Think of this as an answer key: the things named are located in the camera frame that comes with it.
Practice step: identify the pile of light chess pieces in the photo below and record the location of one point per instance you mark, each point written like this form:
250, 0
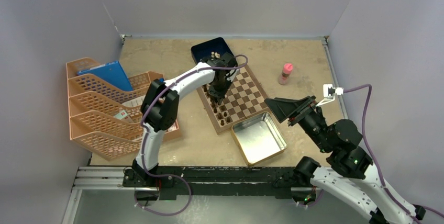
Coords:
215, 55

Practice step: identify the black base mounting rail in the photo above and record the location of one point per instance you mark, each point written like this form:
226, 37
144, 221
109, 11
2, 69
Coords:
225, 180

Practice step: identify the orange plastic file organizer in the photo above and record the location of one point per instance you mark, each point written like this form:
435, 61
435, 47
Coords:
92, 104

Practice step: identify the dark blue square tray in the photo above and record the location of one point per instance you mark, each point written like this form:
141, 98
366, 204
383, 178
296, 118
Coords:
204, 49

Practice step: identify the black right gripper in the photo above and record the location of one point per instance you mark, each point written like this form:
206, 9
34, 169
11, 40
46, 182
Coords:
281, 108

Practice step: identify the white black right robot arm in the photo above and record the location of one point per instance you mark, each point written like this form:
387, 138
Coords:
352, 175

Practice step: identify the wooden chess board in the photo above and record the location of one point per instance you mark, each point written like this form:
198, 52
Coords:
244, 99

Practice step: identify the metal gold-rimmed tin tray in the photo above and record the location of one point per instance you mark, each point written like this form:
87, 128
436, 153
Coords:
258, 138

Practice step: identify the blue folder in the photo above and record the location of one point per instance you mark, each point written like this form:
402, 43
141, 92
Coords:
111, 72

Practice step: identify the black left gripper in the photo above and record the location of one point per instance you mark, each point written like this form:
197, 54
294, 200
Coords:
219, 96

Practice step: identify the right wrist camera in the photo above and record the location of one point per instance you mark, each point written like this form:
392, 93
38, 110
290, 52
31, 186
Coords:
330, 92

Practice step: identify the pink lidded small bottle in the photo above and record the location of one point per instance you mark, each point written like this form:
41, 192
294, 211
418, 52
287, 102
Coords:
285, 74

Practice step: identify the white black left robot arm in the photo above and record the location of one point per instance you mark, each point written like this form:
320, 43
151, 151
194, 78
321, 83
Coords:
161, 103

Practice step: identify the small red white box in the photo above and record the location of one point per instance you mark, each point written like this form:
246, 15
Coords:
124, 116

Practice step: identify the orange plastic basket tray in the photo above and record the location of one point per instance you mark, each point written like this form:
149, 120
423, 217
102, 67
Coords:
143, 81

